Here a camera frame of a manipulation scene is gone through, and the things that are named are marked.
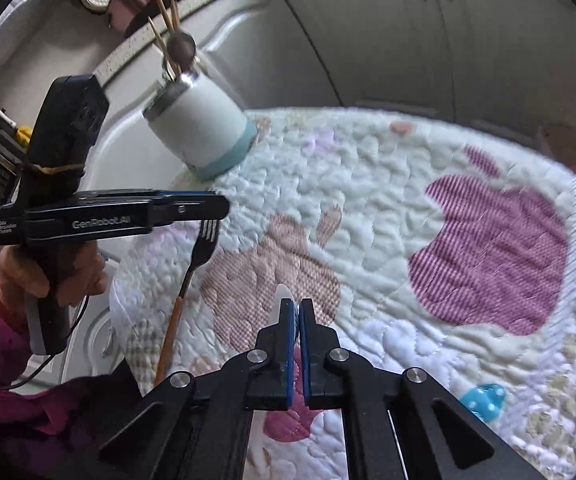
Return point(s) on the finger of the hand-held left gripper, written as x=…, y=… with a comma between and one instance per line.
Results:
x=188, y=194
x=193, y=210

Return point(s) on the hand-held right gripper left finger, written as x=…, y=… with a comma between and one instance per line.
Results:
x=288, y=350

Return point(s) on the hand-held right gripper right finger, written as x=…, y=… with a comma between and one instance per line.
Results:
x=310, y=350

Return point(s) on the white cup with blue base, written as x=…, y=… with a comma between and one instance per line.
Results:
x=203, y=120

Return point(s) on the light wooden chopstick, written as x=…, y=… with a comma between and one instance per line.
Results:
x=163, y=7
x=174, y=20
x=158, y=35

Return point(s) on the metal spoon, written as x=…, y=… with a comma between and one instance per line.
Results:
x=182, y=46

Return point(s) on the person's left hand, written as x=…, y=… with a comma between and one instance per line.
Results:
x=88, y=275

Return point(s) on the tan rubber band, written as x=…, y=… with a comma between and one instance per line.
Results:
x=58, y=168

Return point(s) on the quilted floral table mat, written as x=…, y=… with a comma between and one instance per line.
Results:
x=393, y=285

